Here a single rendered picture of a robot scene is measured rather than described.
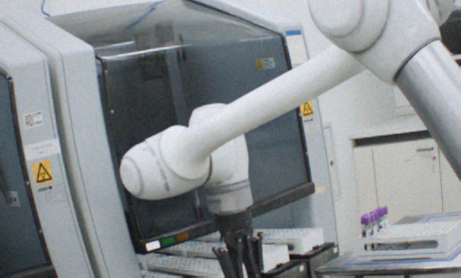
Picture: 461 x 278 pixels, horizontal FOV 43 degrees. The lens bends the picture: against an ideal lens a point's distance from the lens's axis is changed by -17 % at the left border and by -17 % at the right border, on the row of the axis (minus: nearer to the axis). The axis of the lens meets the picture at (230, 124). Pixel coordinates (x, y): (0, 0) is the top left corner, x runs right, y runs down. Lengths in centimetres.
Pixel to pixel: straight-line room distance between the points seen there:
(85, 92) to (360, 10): 78
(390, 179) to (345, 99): 56
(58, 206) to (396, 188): 273
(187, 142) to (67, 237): 38
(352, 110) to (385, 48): 317
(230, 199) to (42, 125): 42
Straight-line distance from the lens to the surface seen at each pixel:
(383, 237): 154
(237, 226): 136
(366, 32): 82
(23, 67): 136
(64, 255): 138
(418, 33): 84
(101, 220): 144
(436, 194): 369
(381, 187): 390
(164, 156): 120
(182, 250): 192
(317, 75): 114
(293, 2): 374
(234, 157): 133
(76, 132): 141
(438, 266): 139
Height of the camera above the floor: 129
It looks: 3 degrees down
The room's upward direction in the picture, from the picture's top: 11 degrees counter-clockwise
